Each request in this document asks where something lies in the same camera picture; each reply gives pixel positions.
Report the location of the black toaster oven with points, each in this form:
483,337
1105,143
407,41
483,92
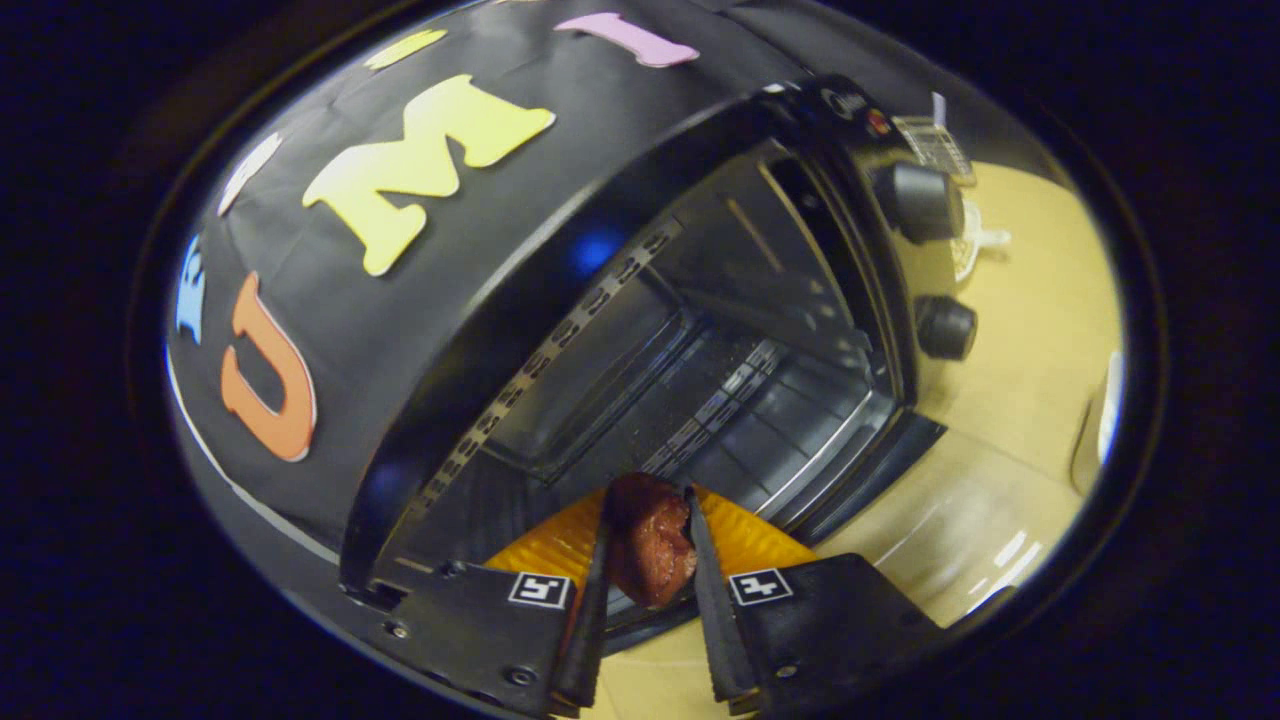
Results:
620,330

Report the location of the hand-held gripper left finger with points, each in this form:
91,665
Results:
590,630

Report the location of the black backdrop cloth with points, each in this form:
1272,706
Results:
400,330

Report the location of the white divided dish with beans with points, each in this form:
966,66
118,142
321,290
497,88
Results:
985,240

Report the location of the white plastic tray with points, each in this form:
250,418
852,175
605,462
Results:
1108,410

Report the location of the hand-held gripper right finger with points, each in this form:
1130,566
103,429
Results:
715,630

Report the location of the brown meat piece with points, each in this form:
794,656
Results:
650,545

